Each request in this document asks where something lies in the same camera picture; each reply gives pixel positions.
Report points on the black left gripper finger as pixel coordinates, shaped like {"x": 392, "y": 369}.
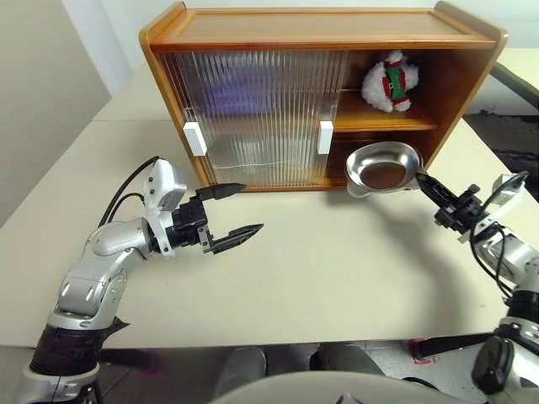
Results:
{"x": 221, "y": 191}
{"x": 236, "y": 237}

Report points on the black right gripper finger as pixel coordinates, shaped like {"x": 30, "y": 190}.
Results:
{"x": 440, "y": 192}

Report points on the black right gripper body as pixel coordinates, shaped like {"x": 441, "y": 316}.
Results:
{"x": 461, "y": 214}

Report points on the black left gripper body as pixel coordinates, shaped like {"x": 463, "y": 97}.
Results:
{"x": 189, "y": 223}

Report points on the purple tissue pack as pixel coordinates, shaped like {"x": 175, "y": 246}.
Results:
{"x": 229, "y": 94}

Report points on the ribbed clear sliding door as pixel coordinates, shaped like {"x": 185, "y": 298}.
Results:
{"x": 177, "y": 88}
{"x": 295, "y": 97}

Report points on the white plush toy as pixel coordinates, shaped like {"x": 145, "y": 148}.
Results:
{"x": 379, "y": 88}

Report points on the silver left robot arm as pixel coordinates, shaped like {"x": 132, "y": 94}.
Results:
{"x": 101, "y": 273}

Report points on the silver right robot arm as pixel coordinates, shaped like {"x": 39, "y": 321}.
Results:
{"x": 511, "y": 261}

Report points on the wooden cabinet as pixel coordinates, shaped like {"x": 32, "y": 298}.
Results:
{"x": 320, "y": 25}

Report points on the dark grey rounded shape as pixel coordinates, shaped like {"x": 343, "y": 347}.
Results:
{"x": 343, "y": 357}

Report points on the pale robot torso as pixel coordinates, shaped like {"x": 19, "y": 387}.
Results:
{"x": 345, "y": 389}

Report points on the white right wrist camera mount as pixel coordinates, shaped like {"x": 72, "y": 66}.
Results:
{"x": 511, "y": 198}

